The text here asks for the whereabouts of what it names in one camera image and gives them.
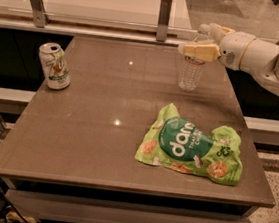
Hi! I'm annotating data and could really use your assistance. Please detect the left metal railing bracket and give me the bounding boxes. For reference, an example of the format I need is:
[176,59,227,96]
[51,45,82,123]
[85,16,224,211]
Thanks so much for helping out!
[29,0,48,28]

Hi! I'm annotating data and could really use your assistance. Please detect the green chips bag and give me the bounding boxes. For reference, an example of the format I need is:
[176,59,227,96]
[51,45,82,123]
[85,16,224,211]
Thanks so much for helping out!
[134,103,243,186]

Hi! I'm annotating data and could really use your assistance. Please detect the clear plastic water bottle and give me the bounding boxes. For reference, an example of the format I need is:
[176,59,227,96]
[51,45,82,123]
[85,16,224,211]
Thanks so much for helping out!
[178,24,211,92]

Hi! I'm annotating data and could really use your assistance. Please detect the white green 7up can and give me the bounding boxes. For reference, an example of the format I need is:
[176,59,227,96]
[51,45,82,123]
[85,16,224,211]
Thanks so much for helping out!
[39,42,71,90]

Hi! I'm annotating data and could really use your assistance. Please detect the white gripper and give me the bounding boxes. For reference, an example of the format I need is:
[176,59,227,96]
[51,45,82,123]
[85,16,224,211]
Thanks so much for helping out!
[178,23,256,71]

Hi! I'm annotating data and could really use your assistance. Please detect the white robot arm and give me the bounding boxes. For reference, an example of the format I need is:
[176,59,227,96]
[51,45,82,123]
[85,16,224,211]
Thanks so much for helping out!
[178,23,279,96]

